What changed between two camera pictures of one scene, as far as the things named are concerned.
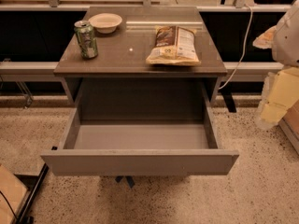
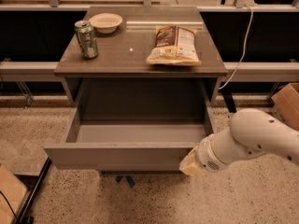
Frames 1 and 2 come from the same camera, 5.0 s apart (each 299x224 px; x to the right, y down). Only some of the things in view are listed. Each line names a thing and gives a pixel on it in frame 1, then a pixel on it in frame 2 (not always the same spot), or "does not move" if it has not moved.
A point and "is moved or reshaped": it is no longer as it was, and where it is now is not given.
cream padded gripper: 287,42 → 206,157
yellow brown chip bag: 174,45 does not move
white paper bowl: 106,22 does not move
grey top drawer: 130,126 is moved or reshaped
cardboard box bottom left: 12,194 does not move
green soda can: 87,39 does not move
